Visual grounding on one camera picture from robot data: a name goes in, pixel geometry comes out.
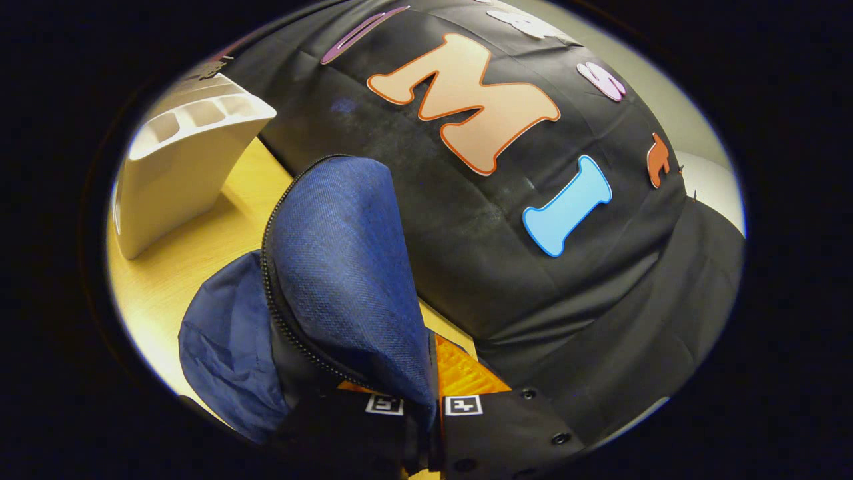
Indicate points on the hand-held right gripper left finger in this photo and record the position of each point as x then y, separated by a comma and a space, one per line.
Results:
373, 440

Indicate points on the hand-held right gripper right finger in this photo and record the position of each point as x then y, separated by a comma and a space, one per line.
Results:
493, 440

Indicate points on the blue schoolbag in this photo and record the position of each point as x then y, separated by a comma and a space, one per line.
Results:
340, 266

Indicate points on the white bookshelf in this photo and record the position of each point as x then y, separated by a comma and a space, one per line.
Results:
180, 180

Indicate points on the black backdrop cloth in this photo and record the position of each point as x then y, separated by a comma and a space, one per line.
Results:
480, 233

